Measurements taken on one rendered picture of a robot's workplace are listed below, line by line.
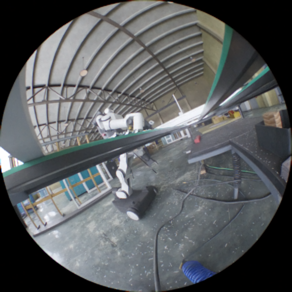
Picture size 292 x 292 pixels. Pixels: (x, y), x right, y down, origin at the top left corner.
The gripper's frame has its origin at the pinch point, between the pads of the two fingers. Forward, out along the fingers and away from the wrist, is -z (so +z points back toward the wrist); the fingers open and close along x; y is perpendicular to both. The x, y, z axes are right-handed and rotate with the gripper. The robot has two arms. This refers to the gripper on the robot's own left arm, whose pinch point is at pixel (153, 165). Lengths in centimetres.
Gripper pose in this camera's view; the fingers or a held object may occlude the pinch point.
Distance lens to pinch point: 120.9
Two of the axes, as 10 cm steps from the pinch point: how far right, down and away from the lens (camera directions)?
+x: 6.9, -6.5, -3.1
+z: -6.5, -7.5, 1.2
